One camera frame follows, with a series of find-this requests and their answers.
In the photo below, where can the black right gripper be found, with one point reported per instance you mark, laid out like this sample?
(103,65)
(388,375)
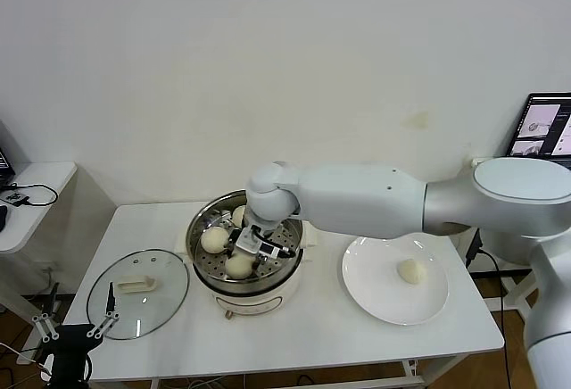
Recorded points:
(254,242)

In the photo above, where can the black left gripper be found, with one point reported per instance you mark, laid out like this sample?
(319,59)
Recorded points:
(71,349)

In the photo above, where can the grey open laptop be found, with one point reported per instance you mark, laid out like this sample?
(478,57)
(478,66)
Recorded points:
(557,126)

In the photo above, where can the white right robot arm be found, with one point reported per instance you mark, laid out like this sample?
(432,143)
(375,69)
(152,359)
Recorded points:
(357,197)

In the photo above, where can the white steamed baozi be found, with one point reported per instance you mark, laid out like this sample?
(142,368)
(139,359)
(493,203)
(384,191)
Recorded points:
(238,267)
(412,270)
(213,241)
(238,216)

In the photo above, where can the cream electric cooking pot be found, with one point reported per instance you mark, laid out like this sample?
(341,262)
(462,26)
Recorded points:
(250,302)

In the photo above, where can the white round plate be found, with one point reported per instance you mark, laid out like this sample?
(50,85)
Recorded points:
(379,286)

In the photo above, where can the black open laptop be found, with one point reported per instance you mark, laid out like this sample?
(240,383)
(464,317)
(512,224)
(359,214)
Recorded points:
(4,161)

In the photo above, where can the stainless steel steamer basket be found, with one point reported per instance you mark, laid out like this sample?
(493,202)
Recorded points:
(209,268)

